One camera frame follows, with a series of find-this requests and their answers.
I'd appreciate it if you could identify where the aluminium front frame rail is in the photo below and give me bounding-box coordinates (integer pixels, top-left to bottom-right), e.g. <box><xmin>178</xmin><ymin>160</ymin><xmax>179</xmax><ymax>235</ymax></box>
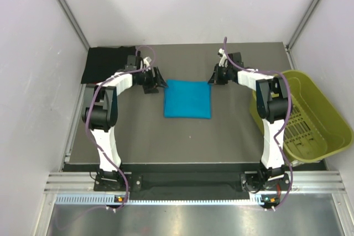
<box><xmin>44</xmin><ymin>170</ymin><xmax>346</xmax><ymax>206</ymax></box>

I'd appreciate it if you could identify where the aluminium corner post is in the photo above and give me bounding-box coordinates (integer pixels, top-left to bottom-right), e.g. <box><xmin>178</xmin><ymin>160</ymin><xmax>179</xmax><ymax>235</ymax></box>
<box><xmin>57</xmin><ymin>0</ymin><xmax>90</xmax><ymax>50</ymax></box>
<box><xmin>286</xmin><ymin>0</ymin><xmax>340</xmax><ymax>49</ymax></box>

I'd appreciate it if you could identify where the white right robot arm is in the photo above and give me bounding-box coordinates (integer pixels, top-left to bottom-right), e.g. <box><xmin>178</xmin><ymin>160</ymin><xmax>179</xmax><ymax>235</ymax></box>
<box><xmin>208</xmin><ymin>49</ymin><xmax>292</xmax><ymax>191</ymax></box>

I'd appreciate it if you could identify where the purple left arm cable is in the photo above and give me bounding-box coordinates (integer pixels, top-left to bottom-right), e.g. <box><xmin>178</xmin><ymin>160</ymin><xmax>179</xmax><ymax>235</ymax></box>
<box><xmin>85</xmin><ymin>45</ymin><xmax>157</xmax><ymax>211</ymax></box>

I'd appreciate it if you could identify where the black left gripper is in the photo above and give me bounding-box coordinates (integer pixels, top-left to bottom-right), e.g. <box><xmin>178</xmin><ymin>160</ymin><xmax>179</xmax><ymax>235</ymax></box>
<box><xmin>138</xmin><ymin>66</ymin><xmax>168</xmax><ymax>93</ymax></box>

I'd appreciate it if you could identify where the green plastic laundry basket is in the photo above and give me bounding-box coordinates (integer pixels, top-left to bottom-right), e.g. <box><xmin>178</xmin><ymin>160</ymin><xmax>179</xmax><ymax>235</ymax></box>
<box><xmin>248</xmin><ymin>70</ymin><xmax>352</xmax><ymax>164</ymax></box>

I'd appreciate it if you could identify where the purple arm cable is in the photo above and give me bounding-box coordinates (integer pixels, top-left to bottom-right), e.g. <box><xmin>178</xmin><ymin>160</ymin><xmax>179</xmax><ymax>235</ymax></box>
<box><xmin>85</xmin><ymin>45</ymin><xmax>157</xmax><ymax>211</ymax></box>
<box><xmin>223</xmin><ymin>36</ymin><xmax>295</xmax><ymax>211</ymax></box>

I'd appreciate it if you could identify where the right aluminium corner post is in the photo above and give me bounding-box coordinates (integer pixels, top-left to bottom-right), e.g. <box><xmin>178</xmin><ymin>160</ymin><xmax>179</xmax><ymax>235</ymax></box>
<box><xmin>286</xmin><ymin>0</ymin><xmax>340</xmax><ymax>49</ymax></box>

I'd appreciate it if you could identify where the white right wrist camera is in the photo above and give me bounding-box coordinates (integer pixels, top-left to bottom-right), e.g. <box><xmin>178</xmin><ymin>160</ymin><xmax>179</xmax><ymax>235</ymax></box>
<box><xmin>217</xmin><ymin>49</ymin><xmax>228</xmax><ymax>67</ymax></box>

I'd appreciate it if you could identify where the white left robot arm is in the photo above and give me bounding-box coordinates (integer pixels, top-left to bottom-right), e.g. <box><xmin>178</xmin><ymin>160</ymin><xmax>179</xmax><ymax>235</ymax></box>
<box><xmin>81</xmin><ymin>54</ymin><xmax>168</xmax><ymax>190</ymax></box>

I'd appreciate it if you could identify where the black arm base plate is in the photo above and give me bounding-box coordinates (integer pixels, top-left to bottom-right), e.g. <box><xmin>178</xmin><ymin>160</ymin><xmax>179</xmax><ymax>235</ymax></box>
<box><xmin>93</xmin><ymin>162</ymin><xmax>290</xmax><ymax>201</ymax></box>

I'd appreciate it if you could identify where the blue t-shirt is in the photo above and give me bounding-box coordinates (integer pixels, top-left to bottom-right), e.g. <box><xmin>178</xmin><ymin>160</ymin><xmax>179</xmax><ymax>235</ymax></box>
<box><xmin>164</xmin><ymin>80</ymin><xmax>211</xmax><ymax>119</ymax></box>

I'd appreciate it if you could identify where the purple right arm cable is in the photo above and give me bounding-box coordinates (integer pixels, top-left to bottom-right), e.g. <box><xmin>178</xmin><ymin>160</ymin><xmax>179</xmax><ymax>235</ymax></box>
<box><xmin>223</xmin><ymin>36</ymin><xmax>295</xmax><ymax>211</ymax></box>

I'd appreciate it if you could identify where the left aluminium corner post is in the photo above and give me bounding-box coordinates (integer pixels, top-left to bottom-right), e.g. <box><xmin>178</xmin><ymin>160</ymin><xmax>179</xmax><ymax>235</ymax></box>
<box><xmin>57</xmin><ymin>0</ymin><xmax>90</xmax><ymax>50</ymax></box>

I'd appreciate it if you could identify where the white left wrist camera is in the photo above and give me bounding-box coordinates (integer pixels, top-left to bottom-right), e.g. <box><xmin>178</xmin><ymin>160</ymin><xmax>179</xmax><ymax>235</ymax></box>
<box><xmin>140</xmin><ymin>56</ymin><xmax>152</xmax><ymax>72</ymax></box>

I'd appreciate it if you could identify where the folded black t-shirt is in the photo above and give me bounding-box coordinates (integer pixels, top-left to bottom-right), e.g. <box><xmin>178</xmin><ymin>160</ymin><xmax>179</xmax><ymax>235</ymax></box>
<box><xmin>81</xmin><ymin>46</ymin><xmax>136</xmax><ymax>84</ymax></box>

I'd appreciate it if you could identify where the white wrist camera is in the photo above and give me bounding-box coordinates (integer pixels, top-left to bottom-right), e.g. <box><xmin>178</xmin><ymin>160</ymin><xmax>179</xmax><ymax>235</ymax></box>
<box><xmin>217</xmin><ymin>49</ymin><xmax>228</xmax><ymax>67</ymax></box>
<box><xmin>140</xmin><ymin>56</ymin><xmax>152</xmax><ymax>72</ymax></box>

